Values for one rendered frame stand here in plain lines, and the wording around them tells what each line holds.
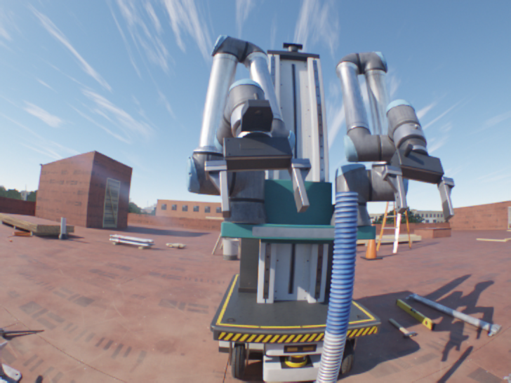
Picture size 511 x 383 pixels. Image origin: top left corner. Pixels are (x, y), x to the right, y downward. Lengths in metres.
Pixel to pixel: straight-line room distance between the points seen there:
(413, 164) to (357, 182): 0.47
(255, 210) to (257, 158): 0.48
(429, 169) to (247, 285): 1.05
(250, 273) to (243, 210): 0.49
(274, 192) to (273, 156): 0.63
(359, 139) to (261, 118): 0.39
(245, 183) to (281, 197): 0.23
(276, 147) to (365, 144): 0.37
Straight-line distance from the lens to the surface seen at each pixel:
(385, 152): 0.72
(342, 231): 0.34
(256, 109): 0.41
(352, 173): 0.98
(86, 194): 9.12
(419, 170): 0.55
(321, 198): 1.07
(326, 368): 0.43
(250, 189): 0.88
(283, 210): 1.03
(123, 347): 1.34
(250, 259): 1.23
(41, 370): 1.22
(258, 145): 0.42
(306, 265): 1.15
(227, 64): 0.99
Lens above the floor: 0.73
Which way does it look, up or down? 8 degrees up
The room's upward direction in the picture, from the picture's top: 2 degrees clockwise
